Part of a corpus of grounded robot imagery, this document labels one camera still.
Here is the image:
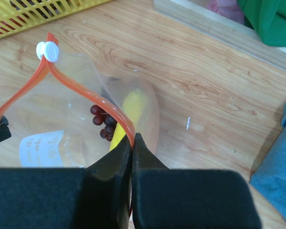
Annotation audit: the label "green tank top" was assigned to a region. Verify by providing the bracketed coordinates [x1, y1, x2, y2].
[237, 0, 286, 47]

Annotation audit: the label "wooden clothes rack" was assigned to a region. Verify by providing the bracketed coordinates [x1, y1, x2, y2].
[153, 0, 286, 71]

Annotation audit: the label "yellow toy banana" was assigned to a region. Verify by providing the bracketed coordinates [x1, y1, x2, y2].
[109, 89, 148, 151]

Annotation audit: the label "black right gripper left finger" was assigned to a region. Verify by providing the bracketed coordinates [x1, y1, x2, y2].
[0, 137, 132, 229]

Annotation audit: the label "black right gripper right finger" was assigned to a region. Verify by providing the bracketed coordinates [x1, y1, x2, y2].
[132, 134, 262, 229]

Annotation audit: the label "yellow plastic shopping basket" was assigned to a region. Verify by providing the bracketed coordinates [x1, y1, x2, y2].
[0, 0, 108, 38]

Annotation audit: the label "clear zip top bag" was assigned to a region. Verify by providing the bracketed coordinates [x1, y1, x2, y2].
[0, 33, 159, 167]

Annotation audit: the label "pink shirt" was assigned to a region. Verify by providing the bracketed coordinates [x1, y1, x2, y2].
[206, 0, 245, 25]

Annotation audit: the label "blue crumpled cloth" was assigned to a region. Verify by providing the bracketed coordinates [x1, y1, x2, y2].
[250, 103, 286, 221]

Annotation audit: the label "dark purple toy grapes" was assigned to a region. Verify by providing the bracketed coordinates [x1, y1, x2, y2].
[90, 104, 117, 142]

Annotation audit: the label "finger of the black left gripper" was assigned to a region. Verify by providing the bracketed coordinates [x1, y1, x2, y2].
[0, 116, 11, 142]

